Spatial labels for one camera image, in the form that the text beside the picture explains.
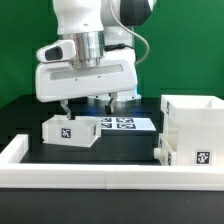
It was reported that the grey cable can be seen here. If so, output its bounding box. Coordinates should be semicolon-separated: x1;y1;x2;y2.
108;0;151;66

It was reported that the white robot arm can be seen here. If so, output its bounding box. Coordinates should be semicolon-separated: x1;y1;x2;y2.
35;0;157;116

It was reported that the white drawer box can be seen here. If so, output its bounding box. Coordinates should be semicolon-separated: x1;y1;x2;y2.
42;115;101;148
153;134;176;166

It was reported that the white U-shaped fence frame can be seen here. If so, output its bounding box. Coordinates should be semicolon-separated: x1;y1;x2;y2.
0;134;224;191

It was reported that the marker tag sheet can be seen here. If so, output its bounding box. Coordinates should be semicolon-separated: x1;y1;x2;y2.
101;117;156;131

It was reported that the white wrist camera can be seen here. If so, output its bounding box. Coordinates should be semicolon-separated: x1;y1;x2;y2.
36;40;76;63

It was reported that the white drawer cabinet frame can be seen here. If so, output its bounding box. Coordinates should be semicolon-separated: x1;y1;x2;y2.
159;95;224;167

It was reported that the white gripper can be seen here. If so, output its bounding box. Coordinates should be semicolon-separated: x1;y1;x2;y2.
36;49;137;120

